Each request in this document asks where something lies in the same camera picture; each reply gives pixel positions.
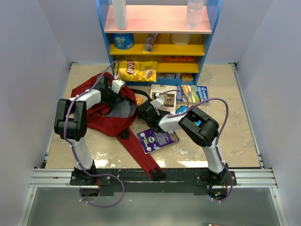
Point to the blue Treehouse book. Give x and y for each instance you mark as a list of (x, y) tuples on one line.
[(195, 94)]

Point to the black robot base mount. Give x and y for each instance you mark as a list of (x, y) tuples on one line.
[(198, 181)]

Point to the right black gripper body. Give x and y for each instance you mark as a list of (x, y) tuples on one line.
[(148, 123)]

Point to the blue shelf unit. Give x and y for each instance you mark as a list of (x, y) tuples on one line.
[(163, 20)]

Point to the red backpack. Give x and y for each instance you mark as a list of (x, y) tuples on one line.
[(98, 118)]

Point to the red flat snack box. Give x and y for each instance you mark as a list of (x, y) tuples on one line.
[(178, 58)]

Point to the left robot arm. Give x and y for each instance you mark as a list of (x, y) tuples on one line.
[(71, 123)]

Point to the white small carton boxes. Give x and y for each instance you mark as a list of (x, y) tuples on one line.
[(168, 75)]

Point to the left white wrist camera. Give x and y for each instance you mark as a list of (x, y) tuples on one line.
[(117, 84)]

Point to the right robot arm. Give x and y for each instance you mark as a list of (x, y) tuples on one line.
[(201, 128)]

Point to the white coffee cover book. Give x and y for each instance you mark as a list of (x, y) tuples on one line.
[(169, 98)]

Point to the yellow Lays chips bag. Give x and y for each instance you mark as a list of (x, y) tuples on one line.
[(131, 70)]

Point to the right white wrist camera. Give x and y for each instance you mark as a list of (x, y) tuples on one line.
[(158, 101)]

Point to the clear plastic water bottle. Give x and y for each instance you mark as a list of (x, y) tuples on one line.
[(193, 14)]

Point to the white tall bottle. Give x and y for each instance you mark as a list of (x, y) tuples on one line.
[(120, 13)]

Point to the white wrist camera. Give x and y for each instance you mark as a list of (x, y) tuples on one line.
[(158, 101), (117, 84)]

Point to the purple book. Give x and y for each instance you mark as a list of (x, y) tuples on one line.
[(152, 141)]

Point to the yellow small box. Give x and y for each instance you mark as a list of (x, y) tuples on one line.
[(187, 77)]

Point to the blue pencil case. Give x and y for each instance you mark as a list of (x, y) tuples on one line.
[(181, 109)]

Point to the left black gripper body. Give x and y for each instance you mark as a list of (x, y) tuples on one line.
[(112, 97)]

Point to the blue snack canister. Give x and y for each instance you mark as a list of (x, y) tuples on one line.
[(123, 41)]

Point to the cream white jar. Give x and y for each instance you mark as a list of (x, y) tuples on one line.
[(180, 39)]

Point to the brown wrapped snack bar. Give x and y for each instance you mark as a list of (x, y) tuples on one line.
[(149, 42)]

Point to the orange Treehouse book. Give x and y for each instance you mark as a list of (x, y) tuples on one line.
[(138, 103)]

